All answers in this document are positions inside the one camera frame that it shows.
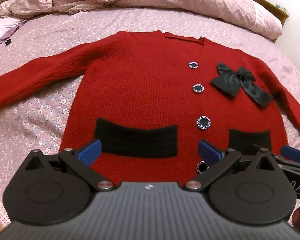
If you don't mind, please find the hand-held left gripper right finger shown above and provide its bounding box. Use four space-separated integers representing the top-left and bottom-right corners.
184 139 278 192

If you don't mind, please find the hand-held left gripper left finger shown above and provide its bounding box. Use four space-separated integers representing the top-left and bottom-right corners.
25 139 117 192

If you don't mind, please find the red knit cardigan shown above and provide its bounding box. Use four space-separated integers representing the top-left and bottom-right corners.
0 30 300 188

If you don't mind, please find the pink floral bed sheet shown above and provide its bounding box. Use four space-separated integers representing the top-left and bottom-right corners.
0 7 300 230

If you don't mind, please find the lilac cloth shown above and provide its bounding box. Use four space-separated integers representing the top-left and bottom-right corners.
0 17 27 50

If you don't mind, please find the pink floral quilt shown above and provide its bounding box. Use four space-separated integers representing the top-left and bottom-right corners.
0 0 283 43

